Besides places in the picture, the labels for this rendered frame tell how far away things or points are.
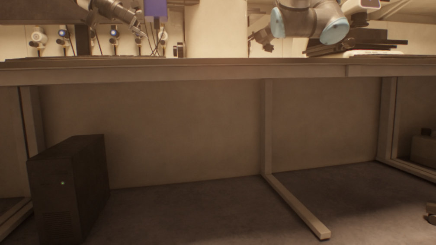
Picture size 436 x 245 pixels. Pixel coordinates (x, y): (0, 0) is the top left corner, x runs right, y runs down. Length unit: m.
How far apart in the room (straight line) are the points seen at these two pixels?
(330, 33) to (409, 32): 1.66
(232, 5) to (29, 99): 1.23
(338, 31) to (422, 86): 1.81
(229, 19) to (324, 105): 1.27
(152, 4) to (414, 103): 2.24
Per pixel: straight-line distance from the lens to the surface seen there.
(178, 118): 1.47
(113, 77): 0.67
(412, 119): 2.48
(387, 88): 2.09
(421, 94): 2.52
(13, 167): 1.85
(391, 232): 1.34
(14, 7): 1.15
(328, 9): 0.80
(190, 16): 0.71
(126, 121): 1.50
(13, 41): 1.74
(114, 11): 0.86
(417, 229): 1.42
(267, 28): 0.91
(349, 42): 0.98
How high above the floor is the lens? 0.69
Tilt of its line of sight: 7 degrees down
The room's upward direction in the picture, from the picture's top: 1 degrees counter-clockwise
